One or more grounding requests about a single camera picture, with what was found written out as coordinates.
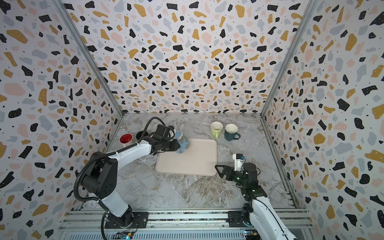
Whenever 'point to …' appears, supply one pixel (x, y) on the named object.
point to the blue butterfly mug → (182, 141)
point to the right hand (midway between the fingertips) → (221, 168)
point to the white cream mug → (125, 138)
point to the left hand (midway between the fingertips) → (181, 145)
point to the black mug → (139, 134)
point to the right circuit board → (252, 235)
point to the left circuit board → (121, 235)
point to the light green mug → (216, 128)
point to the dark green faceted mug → (230, 130)
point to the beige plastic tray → (199, 159)
